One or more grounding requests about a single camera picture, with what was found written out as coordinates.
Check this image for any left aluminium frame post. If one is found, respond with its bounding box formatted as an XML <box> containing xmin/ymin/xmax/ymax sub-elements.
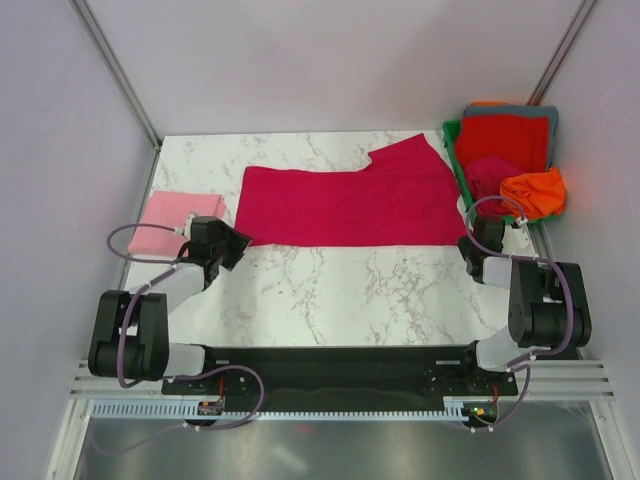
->
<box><xmin>69</xmin><ymin>0</ymin><xmax>162</xmax><ymax>151</ymax></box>

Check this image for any right aluminium rail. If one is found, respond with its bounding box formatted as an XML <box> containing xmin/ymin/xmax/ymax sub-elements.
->
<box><xmin>525</xmin><ymin>360</ymin><xmax>615</xmax><ymax>401</ymax></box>

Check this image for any white slotted cable duct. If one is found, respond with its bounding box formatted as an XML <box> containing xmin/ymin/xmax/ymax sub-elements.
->
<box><xmin>91</xmin><ymin>398</ymin><xmax>471</xmax><ymax>422</ymax></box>

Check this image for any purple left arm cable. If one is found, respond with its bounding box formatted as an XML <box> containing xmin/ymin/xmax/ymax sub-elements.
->
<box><xmin>107</xmin><ymin>223</ymin><xmax>189</xmax><ymax>390</ymax></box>

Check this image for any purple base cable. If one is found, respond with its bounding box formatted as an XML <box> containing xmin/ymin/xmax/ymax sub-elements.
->
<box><xmin>89</xmin><ymin>364</ymin><xmax>266</xmax><ymax>454</ymax></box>
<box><xmin>462</xmin><ymin>364</ymin><xmax>532</xmax><ymax>435</ymax></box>

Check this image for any right aluminium frame post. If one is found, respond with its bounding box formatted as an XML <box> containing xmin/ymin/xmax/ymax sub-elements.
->
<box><xmin>527</xmin><ymin>0</ymin><xmax>600</xmax><ymax>106</ymax></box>

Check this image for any red t-shirt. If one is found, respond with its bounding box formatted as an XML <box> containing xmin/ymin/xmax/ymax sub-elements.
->
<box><xmin>454</xmin><ymin>114</ymin><xmax>549</xmax><ymax>173</ymax></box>

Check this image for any orange t-shirt under stack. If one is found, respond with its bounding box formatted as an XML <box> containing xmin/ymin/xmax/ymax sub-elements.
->
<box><xmin>471</xmin><ymin>101</ymin><xmax>509</xmax><ymax>107</ymax></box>

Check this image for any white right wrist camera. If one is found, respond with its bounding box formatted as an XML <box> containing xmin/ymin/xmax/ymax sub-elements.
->
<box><xmin>503</xmin><ymin>223</ymin><xmax>531</xmax><ymax>253</ymax></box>

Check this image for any left aluminium rail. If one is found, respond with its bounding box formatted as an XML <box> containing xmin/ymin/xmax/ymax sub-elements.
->
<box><xmin>69</xmin><ymin>357</ymin><xmax>166</xmax><ymax>399</ymax></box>

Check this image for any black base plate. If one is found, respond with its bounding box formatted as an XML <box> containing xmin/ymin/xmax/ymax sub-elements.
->
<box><xmin>162</xmin><ymin>346</ymin><xmax>518</xmax><ymax>412</ymax></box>

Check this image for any orange crumpled t-shirt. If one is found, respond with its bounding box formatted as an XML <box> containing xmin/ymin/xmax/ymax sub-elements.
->
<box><xmin>500</xmin><ymin>167</ymin><xmax>567</xmax><ymax>221</ymax></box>

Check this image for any aluminium frame post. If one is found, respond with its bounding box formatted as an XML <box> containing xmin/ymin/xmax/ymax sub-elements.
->
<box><xmin>527</xmin><ymin>0</ymin><xmax>600</xmax><ymax>106</ymax></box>
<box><xmin>69</xmin><ymin>0</ymin><xmax>162</xmax><ymax>151</ymax></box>

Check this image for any light pink t-shirt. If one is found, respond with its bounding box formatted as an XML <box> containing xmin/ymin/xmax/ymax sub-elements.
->
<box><xmin>128</xmin><ymin>191</ymin><xmax>226</xmax><ymax>257</ymax></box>

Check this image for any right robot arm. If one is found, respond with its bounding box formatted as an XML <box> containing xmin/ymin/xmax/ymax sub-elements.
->
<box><xmin>457</xmin><ymin>215</ymin><xmax>592</xmax><ymax>394</ymax></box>

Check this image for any dark pink crumpled t-shirt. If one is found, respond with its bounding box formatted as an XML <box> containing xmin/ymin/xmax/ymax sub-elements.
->
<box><xmin>464</xmin><ymin>156</ymin><xmax>523</xmax><ymax>217</ymax></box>

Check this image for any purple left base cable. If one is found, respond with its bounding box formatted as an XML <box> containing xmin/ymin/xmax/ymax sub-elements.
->
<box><xmin>89</xmin><ymin>364</ymin><xmax>266</xmax><ymax>454</ymax></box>

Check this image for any magenta t-shirt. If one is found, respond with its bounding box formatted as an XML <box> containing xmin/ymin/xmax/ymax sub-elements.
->
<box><xmin>235</xmin><ymin>134</ymin><xmax>465</xmax><ymax>247</ymax></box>

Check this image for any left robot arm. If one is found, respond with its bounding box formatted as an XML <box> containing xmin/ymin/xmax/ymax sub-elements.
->
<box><xmin>88</xmin><ymin>215</ymin><xmax>252</xmax><ymax>393</ymax></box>

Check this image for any grey t-shirt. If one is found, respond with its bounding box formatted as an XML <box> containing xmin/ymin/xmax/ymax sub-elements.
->
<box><xmin>463</xmin><ymin>104</ymin><xmax>559</xmax><ymax>167</ymax></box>

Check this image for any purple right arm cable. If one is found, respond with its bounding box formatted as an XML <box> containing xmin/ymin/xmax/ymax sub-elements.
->
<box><xmin>464</xmin><ymin>195</ymin><xmax>581</xmax><ymax>374</ymax></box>

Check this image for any aluminium rail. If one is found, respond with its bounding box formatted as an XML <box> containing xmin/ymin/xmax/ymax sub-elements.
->
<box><xmin>525</xmin><ymin>360</ymin><xmax>615</xmax><ymax>401</ymax></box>
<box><xmin>69</xmin><ymin>357</ymin><xmax>166</xmax><ymax>399</ymax></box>

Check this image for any green plastic bin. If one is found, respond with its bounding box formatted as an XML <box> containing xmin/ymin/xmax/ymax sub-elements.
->
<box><xmin>443</xmin><ymin>114</ymin><xmax>553</xmax><ymax>207</ymax></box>

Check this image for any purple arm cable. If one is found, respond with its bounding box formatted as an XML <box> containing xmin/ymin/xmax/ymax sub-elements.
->
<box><xmin>107</xmin><ymin>223</ymin><xmax>189</xmax><ymax>390</ymax></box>
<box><xmin>464</xmin><ymin>195</ymin><xmax>581</xmax><ymax>374</ymax></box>

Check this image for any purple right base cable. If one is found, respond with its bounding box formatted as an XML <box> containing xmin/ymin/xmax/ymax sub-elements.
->
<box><xmin>462</xmin><ymin>364</ymin><xmax>532</xmax><ymax>435</ymax></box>

